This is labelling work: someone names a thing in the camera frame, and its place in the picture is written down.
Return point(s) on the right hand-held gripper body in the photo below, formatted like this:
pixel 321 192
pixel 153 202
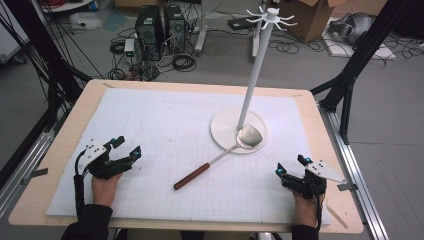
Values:
pixel 308 185

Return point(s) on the large black computer tower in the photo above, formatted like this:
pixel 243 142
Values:
pixel 149 31

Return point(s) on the thin wooden stick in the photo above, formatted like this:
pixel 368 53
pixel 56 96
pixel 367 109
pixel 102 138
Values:
pixel 336 216

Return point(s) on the round white table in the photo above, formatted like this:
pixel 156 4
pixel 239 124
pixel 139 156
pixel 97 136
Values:
pixel 65 5

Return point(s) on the person's right hand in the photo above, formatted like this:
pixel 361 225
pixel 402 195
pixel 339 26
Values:
pixel 305 210

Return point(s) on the clear plastic bag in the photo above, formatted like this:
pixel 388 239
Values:
pixel 85 21

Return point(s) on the slim black computer tower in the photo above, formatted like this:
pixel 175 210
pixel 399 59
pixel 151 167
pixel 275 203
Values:
pixel 175 28

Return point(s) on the person's left hand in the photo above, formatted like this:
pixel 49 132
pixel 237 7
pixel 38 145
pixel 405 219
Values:
pixel 105 191

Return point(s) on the grey bag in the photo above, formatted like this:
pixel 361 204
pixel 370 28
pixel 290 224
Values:
pixel 353 27

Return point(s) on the brown cardboard box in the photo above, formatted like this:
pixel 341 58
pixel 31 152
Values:
pixel 311 18

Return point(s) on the small white device green label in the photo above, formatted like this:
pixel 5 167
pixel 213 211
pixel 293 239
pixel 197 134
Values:
pixel 129 47

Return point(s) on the white flat board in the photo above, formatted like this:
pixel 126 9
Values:
pixel 363 51

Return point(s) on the flat black box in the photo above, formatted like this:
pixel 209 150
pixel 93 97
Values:
pixel 240 23

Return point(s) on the grey metal bracket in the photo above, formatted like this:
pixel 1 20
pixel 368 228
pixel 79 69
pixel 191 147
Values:
pixel 35 175
pixel 347 186

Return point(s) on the aluminium rail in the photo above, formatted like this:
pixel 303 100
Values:
pixel 23 166
pixel 358 180

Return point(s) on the white utensil rack with hooks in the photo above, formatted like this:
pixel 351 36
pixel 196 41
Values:
pixel 255 70

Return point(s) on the white cabinet on wheels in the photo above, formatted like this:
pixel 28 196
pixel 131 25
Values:
pixel 10 36

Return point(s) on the white grid mat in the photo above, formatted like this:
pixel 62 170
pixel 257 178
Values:
pixel 173 133

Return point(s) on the black metal frame stand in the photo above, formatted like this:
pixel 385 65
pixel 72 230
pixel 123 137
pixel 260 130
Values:
pixel 363 50
pixel 50 66

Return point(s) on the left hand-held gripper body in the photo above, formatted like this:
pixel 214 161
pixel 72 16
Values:
pixel 100 165

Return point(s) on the white stand leg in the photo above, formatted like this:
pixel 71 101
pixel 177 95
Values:
pixel 201 33
pixel 256 40

